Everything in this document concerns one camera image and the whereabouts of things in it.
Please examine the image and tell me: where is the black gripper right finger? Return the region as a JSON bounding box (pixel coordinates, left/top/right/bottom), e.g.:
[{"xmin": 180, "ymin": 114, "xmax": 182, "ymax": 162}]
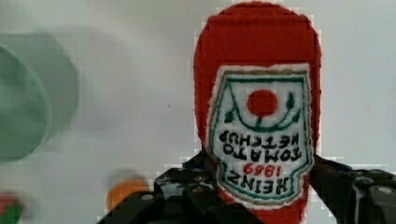
[{"xmin": 310, "ymin": 155, "xmax": 396, "ymax": 224}]

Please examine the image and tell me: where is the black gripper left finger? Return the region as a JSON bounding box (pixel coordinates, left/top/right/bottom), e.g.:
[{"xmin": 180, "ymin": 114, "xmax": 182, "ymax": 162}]
[{"xmin": 97, "ymin": 151, "xmax": 259, "ymax": 224}]

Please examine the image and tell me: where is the red plush ketchup bottle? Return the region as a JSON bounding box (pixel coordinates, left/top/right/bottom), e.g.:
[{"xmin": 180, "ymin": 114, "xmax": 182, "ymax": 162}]
[{"xmin": 193, "ymin": 2, "xmax": 321, "ymax": 224}]

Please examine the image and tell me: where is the orange toy fruit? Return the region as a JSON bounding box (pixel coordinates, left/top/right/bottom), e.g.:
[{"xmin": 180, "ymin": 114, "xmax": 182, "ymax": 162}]
[{"xmin": 106, "ymin": 179, "xmax": 149, "ymax": 211}]

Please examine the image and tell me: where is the red toy strawberry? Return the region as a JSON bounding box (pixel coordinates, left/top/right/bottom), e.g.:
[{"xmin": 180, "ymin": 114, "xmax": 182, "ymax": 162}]
[{"xmin": 0, "ymin": 194, "xmax": 23, "ymax": 224}]

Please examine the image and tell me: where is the green measuring cup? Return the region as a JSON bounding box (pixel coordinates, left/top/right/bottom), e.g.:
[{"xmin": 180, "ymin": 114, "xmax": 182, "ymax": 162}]
[{"xmin": 0, "ymin": 32, "xmax": 79, "ymax": 163}]

